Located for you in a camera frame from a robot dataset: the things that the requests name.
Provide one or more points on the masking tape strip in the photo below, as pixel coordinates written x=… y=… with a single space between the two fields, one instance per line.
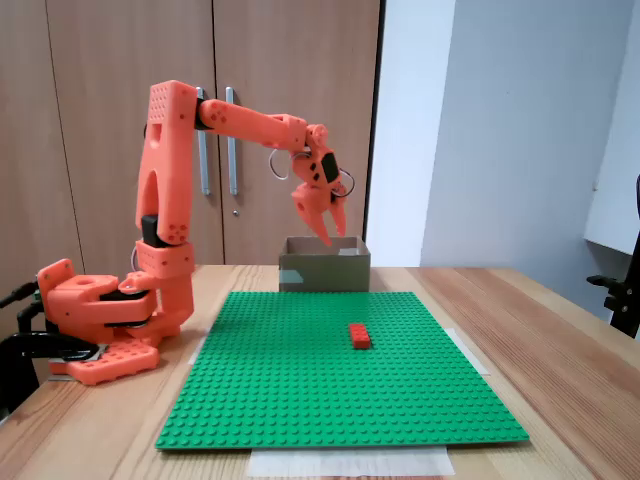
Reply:
x=350 y=462
x=192 y=359
x=475 y=360

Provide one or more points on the red lego block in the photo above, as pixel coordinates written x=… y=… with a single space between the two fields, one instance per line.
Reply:
x=360 y=337

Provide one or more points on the green lego baseplate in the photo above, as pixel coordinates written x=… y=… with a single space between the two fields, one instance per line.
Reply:
x=300 y=390

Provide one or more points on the brown wooden cabinet door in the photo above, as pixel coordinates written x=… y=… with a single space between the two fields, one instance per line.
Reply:
x=100 y=50
x=300 y=75
x=20 y=60

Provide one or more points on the black stand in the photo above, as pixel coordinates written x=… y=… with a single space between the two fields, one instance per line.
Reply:
x=625 y=310

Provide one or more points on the black table clamp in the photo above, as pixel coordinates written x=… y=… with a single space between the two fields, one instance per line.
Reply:
x=30 y=345

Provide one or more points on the brown cardboard box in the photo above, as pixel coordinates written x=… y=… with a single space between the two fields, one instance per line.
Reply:
x=340 y=275

